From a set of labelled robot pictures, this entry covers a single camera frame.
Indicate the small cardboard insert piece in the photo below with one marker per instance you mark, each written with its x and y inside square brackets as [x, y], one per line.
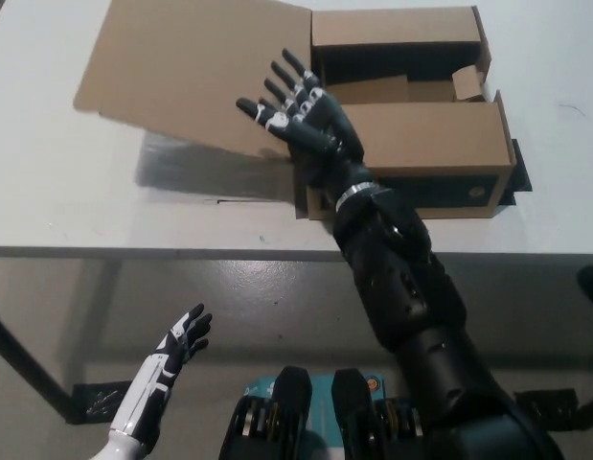
[468, 85]

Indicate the black floor tape patch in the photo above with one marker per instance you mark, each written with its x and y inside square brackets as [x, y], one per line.
[92, 397]

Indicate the black diagonal table leg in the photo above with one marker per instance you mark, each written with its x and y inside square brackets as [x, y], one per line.
[32, 369]

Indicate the right robot hand, black white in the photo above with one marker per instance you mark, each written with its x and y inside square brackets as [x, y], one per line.
[320, 134]

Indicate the brown cardboard box with lid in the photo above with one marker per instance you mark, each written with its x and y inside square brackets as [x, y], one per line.
[411, 134]

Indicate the left robot hand, white black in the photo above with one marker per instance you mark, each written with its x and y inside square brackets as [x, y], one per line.
[150, 383]

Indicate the clear plastic sleeve with paper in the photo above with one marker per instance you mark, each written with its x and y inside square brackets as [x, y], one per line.
[190, 167]

